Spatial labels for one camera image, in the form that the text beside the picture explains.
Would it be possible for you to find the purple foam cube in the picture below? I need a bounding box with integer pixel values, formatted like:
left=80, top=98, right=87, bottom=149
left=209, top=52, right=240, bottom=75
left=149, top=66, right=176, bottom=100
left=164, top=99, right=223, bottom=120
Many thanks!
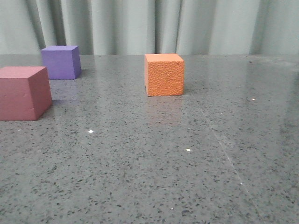
left=41, top=45, right=81, bottom=79

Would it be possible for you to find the pale green curtain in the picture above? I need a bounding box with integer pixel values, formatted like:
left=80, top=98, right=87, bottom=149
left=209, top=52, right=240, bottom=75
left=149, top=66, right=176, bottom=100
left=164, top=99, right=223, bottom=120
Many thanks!
left=0, top=0, right=299, bottom=55

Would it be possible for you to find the red foam cube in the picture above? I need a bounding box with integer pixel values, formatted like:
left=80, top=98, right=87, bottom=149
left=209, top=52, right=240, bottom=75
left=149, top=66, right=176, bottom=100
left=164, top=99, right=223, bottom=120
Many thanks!
left=0, top=66, right=52, bottom=121

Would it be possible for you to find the orange foam cube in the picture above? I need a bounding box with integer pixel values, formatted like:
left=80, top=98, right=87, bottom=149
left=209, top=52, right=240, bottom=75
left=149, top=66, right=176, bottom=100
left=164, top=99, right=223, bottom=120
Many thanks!
left=144, top=53, right=185, bottom=96

